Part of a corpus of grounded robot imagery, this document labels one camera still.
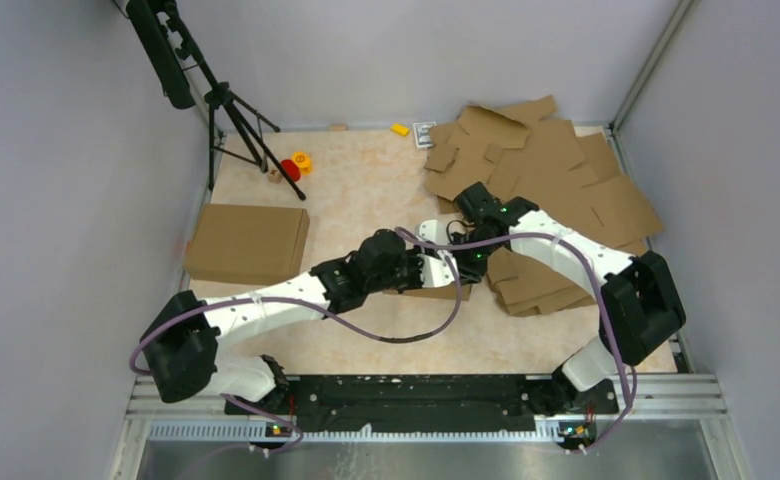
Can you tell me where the cardboard box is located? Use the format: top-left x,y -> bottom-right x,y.
400,284 -> 472,301
183,204 -> 310,286

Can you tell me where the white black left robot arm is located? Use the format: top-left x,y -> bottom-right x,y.
136,230 -> 435,414

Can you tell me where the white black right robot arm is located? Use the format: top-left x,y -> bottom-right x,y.
451,182 -> 686,412

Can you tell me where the playing card box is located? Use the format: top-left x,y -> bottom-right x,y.
412,121 -> 437,150

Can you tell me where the folded closed cardboard box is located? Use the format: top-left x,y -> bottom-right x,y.
183,204 -> 310,286

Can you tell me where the cardboard sheet pile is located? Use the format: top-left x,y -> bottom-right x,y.
423,95 -> 664,318

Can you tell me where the yellow block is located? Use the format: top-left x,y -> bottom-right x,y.
390,123 -> 410,137

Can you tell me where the orange round toy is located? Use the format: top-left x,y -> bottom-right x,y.
291,151 -> 313,175

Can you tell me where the red round toy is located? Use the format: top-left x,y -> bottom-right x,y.
280,159 -> 302,182

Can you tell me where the small wooden cube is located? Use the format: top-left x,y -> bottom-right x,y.
267,170 -> 283,184

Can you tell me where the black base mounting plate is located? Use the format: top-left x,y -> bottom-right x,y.
255,374 -> 620,433

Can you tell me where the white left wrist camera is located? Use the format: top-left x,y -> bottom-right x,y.
419,254 -> 459,289

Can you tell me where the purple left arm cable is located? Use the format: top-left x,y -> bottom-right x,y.
129,248 -> 464,458

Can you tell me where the aluminium frame rail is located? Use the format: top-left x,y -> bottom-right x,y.
110,373 -> 751,479

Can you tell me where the black camera tripod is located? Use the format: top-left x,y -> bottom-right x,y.
113,0 -> 307,201

